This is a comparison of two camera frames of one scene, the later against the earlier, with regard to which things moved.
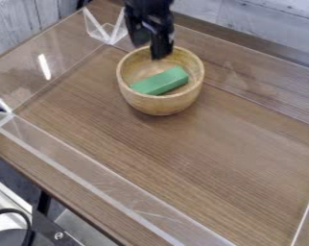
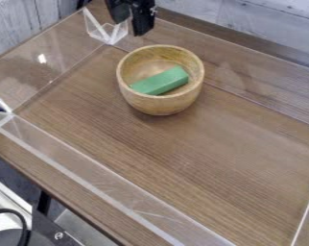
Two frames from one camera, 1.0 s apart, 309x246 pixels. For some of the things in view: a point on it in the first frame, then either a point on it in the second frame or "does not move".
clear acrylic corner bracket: (106, 33) does not move
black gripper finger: (158, 26) -> (142, 15)
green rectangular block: (161, 82) does not move
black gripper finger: (140, 33) -> (120, 9)
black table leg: (45, 204) does not move
